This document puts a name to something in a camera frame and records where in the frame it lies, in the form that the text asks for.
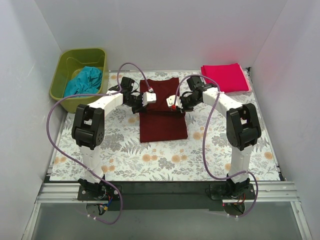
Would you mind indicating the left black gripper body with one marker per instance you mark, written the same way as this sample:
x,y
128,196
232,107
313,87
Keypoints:
x,y
137,108

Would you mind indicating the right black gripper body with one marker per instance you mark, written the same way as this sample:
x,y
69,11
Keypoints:
x,y
183,107

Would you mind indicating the dark red t shirt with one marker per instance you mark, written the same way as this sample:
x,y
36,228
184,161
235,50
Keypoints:
x,y
160,123

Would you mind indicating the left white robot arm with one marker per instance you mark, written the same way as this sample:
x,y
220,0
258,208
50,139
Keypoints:
x,y
88,129

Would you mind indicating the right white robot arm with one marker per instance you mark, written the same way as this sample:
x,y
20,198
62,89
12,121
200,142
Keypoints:
x,y
242,131

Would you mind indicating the folded pink t shirt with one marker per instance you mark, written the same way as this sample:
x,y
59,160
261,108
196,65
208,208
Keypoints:
x,y
216,73

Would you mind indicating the teal t shirt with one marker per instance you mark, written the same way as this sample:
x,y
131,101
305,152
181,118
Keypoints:
x,y
87,81

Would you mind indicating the olive green plastic bin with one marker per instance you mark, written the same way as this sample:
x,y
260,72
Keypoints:
x,y
69,65

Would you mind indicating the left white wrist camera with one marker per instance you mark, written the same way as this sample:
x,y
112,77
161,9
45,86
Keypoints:
x,y
149,97

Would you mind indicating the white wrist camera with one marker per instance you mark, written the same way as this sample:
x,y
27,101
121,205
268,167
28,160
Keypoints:
x,y
149,97
174,102

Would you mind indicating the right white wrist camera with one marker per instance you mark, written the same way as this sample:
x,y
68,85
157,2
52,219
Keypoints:
x,y
174,102

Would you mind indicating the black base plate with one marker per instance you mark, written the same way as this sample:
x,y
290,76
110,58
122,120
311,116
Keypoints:
x,y
165,195

